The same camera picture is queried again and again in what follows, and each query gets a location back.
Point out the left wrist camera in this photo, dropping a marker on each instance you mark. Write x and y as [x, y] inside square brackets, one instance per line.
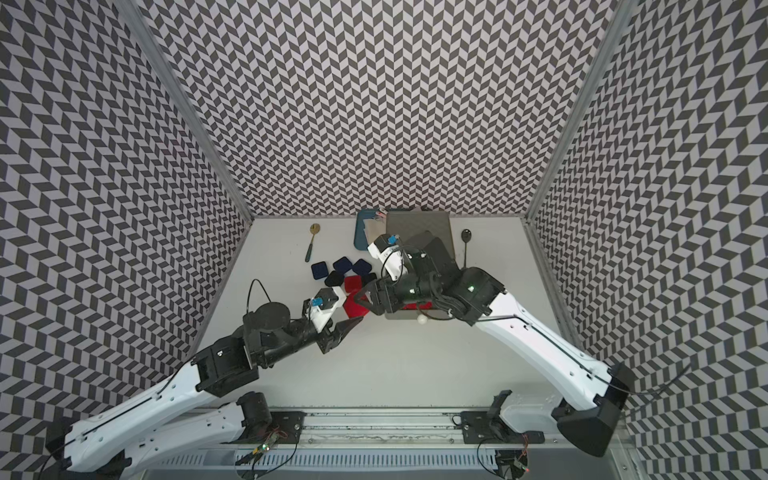
[320, 308]

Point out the black brooch box right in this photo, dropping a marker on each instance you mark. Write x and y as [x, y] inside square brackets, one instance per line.
[367, 278]

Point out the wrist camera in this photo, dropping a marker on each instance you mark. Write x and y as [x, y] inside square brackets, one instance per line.
[386, 249]
[320, 308]

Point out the black brooch box left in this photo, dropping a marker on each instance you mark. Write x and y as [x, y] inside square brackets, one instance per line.
[334, 279]

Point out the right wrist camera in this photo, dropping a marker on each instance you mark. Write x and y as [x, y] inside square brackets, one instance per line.
[386, 249]

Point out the blue tray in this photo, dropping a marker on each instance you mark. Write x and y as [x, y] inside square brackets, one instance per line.
[359, 241]

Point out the beige folded napkin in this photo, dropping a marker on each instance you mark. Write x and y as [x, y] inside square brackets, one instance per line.
[373, 228]

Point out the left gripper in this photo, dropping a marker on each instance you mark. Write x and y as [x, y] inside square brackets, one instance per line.
[333, 338]

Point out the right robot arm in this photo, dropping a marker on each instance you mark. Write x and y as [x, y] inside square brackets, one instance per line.
[593, 394]

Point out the navy brooch box middle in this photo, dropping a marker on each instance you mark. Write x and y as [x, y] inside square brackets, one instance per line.
[343, 265]

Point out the red brooch box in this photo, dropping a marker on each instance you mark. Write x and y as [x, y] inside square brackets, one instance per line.
[352, 284]
[417, 306]
[352, 308]

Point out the aluminium front rail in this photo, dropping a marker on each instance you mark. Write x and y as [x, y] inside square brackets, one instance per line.
[384, 420]

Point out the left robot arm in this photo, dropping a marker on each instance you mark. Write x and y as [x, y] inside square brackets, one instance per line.
[153, 426]

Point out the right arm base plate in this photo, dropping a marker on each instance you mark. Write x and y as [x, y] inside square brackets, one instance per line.
[476, 428]

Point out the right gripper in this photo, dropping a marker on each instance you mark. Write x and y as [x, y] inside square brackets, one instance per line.
[379, 289]

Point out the navy brooch box left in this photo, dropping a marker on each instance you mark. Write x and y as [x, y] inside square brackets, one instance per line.
[319, 270]

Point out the black spoon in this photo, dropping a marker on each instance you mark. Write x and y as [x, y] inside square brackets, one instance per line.
[466, 237]

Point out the navy brooch box right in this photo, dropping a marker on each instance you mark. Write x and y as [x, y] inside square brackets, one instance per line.
[362, 267]

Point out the black brooch box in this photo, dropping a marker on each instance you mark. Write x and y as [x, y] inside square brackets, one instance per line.
[367, 278]
[334, 279]

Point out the three-drawer storage cabinet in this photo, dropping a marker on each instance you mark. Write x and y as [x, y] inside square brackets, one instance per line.
[406, 224]

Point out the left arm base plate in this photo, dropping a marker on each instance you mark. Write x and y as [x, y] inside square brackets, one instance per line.
[286, 428]

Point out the navy brooch box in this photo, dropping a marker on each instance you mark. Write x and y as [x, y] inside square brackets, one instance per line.
[362, 267]
[319, 270]
[343, 265]

